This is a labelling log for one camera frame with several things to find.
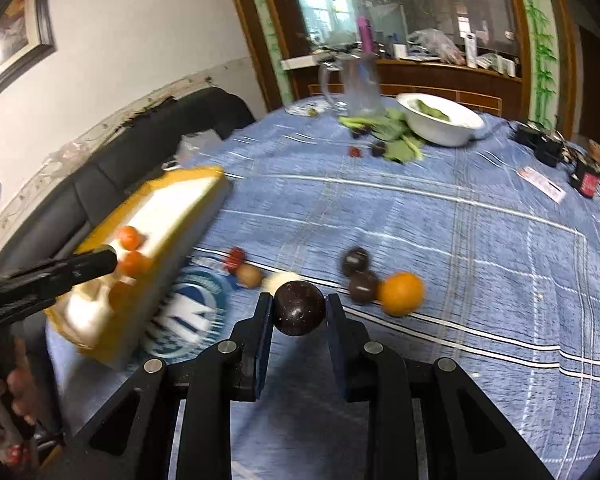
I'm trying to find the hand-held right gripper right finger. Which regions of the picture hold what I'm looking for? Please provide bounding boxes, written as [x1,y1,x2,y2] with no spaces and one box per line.
[325,293,556,480]

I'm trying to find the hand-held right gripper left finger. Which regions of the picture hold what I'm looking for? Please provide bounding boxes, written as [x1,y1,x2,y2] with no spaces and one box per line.
[67,292,274,480]

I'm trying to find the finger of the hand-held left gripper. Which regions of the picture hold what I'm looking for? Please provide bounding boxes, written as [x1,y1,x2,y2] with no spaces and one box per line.
[0,249,119,331]

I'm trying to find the yellow cardboard box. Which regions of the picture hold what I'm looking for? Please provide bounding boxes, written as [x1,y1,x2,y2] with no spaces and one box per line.
[45,165,231,371]

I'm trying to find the person's left hand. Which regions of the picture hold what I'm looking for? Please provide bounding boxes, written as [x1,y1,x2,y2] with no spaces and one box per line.
[0,355,38,428]

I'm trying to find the pale white fruit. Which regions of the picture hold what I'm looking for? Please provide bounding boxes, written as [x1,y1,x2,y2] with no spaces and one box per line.
[262,270,301,293]

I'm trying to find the large orange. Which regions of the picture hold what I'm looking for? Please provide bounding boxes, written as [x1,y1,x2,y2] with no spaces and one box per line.
[378,271,426,317]

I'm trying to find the blue white printed bag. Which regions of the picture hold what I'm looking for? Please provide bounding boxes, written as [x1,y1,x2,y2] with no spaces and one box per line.
[140,255,238,361]

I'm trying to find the black sofa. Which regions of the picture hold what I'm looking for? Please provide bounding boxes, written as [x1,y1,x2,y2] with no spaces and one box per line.
[0,87,256,321]

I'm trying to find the dark grape cluster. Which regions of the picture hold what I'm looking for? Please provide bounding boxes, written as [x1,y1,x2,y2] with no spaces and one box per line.
[350,126,388,157]

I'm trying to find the green vegetable leaves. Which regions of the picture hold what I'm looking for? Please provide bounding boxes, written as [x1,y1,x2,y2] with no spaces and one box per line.
[337,110,426,163]

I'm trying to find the white bowl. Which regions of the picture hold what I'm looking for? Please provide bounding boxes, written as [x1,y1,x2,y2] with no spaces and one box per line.
[396,92,485,148]

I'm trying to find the green leaf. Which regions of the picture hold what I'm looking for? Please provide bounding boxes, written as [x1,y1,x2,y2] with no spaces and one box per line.
[415,100,451,122]

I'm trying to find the clear plastic pitcher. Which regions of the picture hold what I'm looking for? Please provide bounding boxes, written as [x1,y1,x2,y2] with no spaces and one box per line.
[319,55,386,117]

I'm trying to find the white red paper card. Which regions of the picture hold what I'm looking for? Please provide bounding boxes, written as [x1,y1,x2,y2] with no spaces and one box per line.
[517,166,567,204]

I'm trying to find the wooden counter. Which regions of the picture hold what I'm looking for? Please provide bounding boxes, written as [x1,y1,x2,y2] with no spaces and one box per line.
[307,57,523,121]

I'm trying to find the black charger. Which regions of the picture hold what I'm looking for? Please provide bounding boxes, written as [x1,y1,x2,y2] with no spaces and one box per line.
[512,125,566,167]

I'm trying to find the red black battery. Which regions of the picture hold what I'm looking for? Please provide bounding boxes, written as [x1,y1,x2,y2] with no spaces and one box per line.
[569,156,600,200]

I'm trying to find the purple bottle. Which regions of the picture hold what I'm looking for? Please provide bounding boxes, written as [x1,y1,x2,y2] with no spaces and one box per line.
[356,16,376,56]

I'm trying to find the clear plastic bag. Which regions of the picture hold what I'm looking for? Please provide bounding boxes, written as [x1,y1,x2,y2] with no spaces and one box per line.
[407,29,466,65]

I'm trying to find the framed wall picture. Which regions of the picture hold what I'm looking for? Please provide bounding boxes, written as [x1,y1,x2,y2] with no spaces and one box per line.
[0,0,58,111]

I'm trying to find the bamboo wall decal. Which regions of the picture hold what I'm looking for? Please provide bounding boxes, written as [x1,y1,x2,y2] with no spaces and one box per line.
[512,0,563,131]

